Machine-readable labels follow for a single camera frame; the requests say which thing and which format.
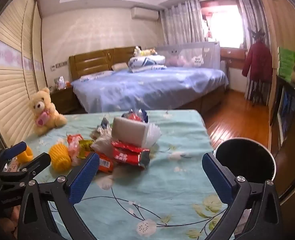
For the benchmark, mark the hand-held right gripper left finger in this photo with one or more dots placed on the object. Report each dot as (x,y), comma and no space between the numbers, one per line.
(85,177)

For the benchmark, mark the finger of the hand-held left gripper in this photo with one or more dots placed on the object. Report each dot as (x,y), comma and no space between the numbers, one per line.
(38,162)
(13,150)

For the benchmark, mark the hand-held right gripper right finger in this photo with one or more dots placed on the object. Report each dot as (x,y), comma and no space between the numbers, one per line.
(217,180)

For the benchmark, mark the yellow snack bag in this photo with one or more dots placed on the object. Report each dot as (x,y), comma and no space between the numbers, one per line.
(86,145)

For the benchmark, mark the black trash can white rim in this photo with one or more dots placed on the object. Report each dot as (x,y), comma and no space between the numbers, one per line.
(245,157)

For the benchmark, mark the white plastic bag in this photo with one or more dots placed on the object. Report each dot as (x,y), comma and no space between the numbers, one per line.
(101,143)

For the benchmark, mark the orange cup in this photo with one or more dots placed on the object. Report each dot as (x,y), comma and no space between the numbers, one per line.
(25,155)

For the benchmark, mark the yellow ribbed plastic toy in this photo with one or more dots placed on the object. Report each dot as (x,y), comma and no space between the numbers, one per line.
(58,157)

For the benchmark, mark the orange snack wrapper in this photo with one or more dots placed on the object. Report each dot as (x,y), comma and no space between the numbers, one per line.
(105,163)

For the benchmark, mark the red white snack wrapper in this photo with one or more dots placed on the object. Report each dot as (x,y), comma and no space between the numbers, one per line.
(73,142)

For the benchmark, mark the cream teddy bear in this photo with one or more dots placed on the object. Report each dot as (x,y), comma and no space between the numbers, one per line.
(43,105)

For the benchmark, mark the teal floral sheet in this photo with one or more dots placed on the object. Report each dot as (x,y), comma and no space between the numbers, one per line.
(162,180)

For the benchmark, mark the crumpled white blue wrapper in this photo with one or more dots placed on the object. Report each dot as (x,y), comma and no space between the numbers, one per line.
(104,125)

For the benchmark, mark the cream louvered wardrobe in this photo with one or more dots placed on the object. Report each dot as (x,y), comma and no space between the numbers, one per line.
(10,92)

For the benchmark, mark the white tissue pack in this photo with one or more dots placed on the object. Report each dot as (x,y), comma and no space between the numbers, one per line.
(130,132)

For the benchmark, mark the wooden nightstand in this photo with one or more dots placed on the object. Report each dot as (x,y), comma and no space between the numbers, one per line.
(62,100)

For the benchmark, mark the clear plastic bag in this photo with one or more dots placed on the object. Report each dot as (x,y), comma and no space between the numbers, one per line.
(153,133)

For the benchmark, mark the tissue pack on nightstand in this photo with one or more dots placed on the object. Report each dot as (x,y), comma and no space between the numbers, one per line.
(59,83)

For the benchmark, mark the white printed pillow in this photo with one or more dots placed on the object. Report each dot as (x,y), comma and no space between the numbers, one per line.
(97,75)

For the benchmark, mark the blue bed sheet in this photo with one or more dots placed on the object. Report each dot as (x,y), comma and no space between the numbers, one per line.
(150,87)

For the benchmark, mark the wooden bed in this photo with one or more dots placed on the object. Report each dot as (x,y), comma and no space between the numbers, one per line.
(92,62)

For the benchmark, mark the small white pillow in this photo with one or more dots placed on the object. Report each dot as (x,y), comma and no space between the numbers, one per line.
(120,66)

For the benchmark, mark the red padded coat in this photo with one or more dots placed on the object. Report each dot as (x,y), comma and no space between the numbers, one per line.
(257,62)

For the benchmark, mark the wooden desk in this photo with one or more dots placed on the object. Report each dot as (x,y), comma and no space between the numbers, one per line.
(233,55)

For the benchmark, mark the pink plush toy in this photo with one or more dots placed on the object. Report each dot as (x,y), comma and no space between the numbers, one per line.
(173,60)

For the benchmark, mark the folded blue white quilt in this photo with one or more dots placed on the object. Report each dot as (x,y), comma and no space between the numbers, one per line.
(145,61)

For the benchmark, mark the stack of green boxes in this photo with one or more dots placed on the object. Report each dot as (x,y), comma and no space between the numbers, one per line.
(287,62)

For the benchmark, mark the white plush toy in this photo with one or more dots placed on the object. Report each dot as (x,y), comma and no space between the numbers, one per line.
(137,51)

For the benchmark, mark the yellow plush toy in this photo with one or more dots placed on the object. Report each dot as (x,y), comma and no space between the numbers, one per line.
(148,52)

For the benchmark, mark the red jacket on rack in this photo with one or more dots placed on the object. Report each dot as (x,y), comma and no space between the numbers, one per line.
(258,33)

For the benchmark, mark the window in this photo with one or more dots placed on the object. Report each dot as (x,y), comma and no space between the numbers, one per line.
(225,22)

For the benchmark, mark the patterned grey curtain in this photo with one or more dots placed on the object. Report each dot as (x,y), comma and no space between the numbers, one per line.
(182,25)
(250,20)

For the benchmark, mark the wooden wardrobe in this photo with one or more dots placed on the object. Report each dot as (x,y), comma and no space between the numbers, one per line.
(280,17)

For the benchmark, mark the white air conditioner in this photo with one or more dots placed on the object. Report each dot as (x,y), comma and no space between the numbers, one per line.
(145,13)

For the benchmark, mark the wall switch panel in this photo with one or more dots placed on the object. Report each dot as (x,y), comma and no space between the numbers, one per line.
(58,65)

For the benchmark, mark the grey mesh bed rail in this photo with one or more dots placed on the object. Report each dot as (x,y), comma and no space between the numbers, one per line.
(187,51)

